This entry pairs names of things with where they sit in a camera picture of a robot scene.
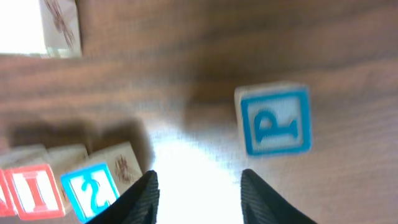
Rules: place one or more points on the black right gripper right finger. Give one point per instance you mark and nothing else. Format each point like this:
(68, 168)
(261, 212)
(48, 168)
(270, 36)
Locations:
(260, 203)

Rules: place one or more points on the blue letter P block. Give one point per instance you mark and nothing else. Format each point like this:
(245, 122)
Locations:
(274, 118)

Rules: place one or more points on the green number 4 block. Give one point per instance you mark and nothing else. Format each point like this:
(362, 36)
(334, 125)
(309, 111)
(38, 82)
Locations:
(40, 28)

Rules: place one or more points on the red letter I block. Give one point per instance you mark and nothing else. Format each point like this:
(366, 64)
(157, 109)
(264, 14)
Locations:
(61, 160)

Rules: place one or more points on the red letter A block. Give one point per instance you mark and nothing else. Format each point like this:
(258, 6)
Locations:
(6, 186)

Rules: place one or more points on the blue number 2 block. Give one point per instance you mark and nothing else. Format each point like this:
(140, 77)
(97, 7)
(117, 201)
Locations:
(98, 182)

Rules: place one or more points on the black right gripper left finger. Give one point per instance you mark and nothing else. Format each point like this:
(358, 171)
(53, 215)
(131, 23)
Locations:
(137, 205)

